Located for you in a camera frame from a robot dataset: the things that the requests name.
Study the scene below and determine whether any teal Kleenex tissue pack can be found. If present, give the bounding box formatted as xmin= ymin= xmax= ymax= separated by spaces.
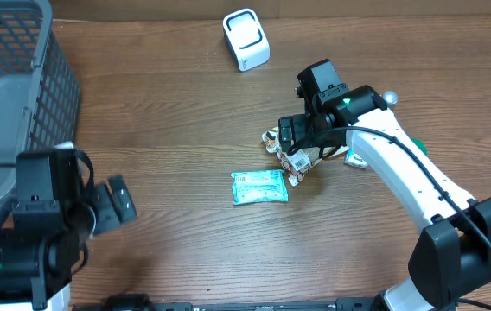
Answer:
xmin=344 ymin=149 xmax=369 ymax=169

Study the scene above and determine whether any brown Pantene sachet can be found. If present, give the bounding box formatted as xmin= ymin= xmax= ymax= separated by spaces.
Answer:
xmin=261 ymin=126 xmax=350 ymax=187

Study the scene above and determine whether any yellow dish soap bottle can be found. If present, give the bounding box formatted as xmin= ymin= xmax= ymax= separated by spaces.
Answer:
xmin=381 ymin=90 xmax=399 ymax=109

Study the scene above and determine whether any teal snack packet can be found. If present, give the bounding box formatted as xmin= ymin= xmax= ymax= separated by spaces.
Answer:
xmin=231 ymin=169 xmax=289 ymax=206

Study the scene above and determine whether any green lid white jar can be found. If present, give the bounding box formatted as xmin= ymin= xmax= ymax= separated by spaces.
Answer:
xmin=409 ymin=138 xmax=428 ymax=156

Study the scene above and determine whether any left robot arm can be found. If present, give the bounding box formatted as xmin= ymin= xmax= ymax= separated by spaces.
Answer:
xmin=0 ymin=143 xmax=137 ymax=310

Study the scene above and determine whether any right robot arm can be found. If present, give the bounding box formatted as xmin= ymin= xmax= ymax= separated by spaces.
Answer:
xmin=278 ymin=60 xmax=491 ymax=310

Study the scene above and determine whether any white barcode scanner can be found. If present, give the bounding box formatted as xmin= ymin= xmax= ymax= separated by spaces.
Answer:
xmin=222 ymin=8 xmax=271 ymax=72

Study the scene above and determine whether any grey plastic mesh basket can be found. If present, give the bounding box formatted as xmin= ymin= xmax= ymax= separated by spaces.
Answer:
xmin=0 ymin=0 xmax=81 ymax=208

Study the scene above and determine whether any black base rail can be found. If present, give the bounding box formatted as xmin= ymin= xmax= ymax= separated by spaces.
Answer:
xmin=72 ymin=294 xmax=387 ymax=311

